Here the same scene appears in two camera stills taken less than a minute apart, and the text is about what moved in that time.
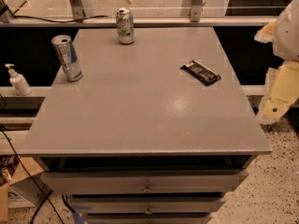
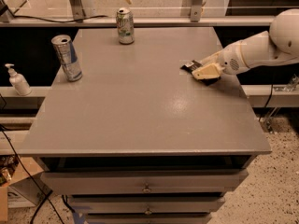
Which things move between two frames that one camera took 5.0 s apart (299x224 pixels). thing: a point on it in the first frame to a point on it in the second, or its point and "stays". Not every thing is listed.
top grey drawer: [138, 182] stays
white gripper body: [289, 35] to [229, 59]
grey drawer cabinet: [145, 125] stays
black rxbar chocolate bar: [200, 72] stays
